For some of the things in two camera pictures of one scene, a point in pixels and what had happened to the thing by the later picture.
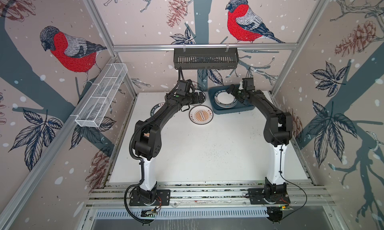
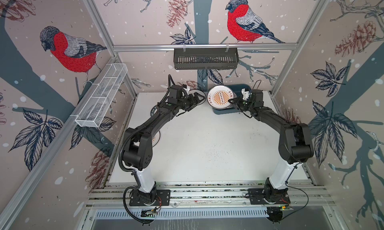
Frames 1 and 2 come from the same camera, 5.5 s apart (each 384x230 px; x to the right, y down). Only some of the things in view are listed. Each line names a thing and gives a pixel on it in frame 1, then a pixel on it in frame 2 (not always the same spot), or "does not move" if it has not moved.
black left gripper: (196, 100) does not move
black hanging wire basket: (206, 59) does not move
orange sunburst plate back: (201, 114) to (218, 96)
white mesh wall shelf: (93, 111) does not move
